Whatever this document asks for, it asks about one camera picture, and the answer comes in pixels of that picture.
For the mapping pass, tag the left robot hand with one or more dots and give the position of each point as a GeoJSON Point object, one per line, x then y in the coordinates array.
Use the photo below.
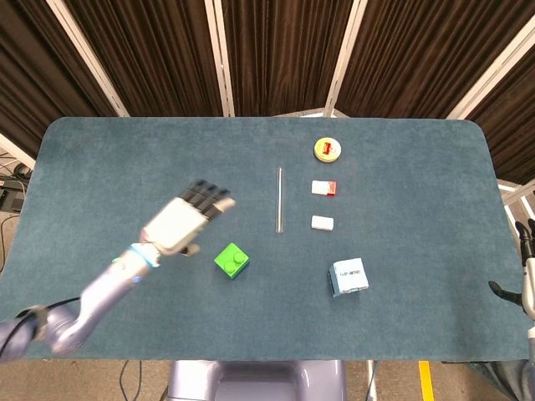
{"type": "Point", "coordinates": [177, 225]}

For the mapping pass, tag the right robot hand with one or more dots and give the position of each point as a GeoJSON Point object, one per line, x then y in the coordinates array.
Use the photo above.
{"type": "Point", "coordinates": [530, 284]}

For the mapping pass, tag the round yellow tin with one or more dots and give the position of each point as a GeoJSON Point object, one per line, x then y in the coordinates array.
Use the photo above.
{"type": "Point", "coordinates": [327, 150]}

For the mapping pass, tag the green toy brick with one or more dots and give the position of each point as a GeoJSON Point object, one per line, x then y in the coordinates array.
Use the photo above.
{"type": "Point", "coordinates": [230, 259]}

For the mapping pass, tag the black power strip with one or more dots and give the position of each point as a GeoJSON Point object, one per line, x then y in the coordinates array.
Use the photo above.
{"type": "Point", "coordinates": [12, 196]}

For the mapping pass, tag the brown curtain screen panel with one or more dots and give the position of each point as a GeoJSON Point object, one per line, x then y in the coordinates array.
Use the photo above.
{"type": "Point", "coordinates": [154, 54]}
{"type": "Point", "coordinates": [426, 54]}
{"type": "Point", "coordinates": [510, 138]}
{"type": "Point", "coordinates": [37, 71]}
{"type": "Point", "coordinates": [288, 54]}

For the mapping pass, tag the lilac robot base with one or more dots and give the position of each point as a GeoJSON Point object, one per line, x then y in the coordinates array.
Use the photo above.
{"type": "Point", "coordinates": [259, 380]}

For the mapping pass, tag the white and red small box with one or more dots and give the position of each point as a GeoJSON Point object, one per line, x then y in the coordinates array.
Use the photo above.
{"type": "Point", "coordinates": [321, 188]}

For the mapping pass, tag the plain white small box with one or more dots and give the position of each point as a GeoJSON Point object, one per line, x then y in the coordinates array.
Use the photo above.
{"type": "Point", "coordinates": [322, 222]}

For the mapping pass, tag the light blue cardboard carton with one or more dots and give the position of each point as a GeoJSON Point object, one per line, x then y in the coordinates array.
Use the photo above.
{"type": "Point", "coordinates": [349, 277]}

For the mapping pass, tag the thin metal rod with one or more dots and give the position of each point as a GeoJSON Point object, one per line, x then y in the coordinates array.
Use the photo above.
{"type": "Point", "coordinates": [279, 200]}

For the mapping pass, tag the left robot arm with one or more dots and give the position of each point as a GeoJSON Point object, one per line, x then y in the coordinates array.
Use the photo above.
{"type": "Point", "coordinates": [104, 288]}

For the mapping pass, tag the yellow floor tape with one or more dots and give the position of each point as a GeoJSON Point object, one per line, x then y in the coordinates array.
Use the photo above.
{"type": "Point", "coordinates": [426, 381]}

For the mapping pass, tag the blue-grey table cloth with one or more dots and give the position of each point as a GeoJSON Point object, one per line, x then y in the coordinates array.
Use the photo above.
{"type": "Point", "coordinates": [267, 326]}

